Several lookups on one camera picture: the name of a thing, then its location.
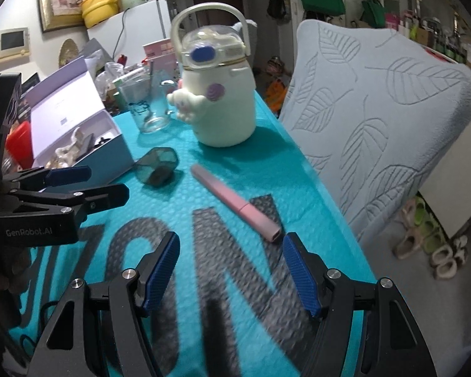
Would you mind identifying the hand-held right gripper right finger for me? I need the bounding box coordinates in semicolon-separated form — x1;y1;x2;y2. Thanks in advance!
283;232;440;377

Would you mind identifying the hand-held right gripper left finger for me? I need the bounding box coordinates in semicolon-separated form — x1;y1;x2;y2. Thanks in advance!
24;232;181;377

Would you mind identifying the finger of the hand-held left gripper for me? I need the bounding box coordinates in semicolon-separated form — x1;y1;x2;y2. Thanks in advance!
2;166;92;191
11;183;130;221

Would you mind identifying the dark translucent small container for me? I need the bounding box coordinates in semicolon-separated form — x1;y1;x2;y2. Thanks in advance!
134;147;180;186

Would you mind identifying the lavender gift box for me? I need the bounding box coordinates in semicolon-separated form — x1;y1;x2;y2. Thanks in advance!
24;56;136;177

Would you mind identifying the pink pen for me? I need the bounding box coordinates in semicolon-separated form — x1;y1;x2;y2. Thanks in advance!
190;165;282;243

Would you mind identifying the beige hair claw clip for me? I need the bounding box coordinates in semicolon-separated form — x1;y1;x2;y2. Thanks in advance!
47;145;79;166

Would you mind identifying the red canister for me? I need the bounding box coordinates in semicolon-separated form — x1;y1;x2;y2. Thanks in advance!
6;122;32;169

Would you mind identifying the clear glass mug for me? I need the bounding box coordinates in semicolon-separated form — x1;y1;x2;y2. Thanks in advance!
118;67;181;134

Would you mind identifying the black snack bag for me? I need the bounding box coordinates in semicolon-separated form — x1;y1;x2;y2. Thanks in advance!
19;73;40;96

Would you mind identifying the clear plastic bag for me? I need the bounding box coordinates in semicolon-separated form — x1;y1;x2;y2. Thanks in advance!
95;61;122;99

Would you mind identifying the group of slippers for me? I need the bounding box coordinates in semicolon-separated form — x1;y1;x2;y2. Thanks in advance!
392;195;471;280

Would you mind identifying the woven fan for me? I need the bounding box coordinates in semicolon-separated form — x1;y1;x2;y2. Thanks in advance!
59;39;79;67

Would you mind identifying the grey plastic bag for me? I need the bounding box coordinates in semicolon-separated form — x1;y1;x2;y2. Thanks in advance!
78;38;114;67

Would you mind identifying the white cartoon water bottle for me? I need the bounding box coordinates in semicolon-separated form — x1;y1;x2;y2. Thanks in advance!
167;2;257;148

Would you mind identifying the light blue leaf cushion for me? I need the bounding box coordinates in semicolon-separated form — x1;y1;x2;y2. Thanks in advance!
279;19;471;244

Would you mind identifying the white fridge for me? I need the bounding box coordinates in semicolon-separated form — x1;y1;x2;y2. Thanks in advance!
86;0;172;67

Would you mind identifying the yellow pot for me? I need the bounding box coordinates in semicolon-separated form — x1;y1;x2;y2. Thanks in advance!
81;0;126;29

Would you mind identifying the orange plastic bag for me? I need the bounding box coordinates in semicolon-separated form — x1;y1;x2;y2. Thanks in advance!
265;79;289;111

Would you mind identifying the white cabinet panel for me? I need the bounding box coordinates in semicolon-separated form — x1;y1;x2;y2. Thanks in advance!
418;74;471;240

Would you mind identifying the row of assorted bottles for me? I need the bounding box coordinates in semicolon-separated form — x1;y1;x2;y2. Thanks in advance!
388;8;471;64

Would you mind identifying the wall intercom panel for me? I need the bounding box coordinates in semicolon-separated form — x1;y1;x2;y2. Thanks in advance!
0;27;33;65

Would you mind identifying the black power cable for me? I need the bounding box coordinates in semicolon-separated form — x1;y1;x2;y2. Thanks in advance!
114;8;127;61

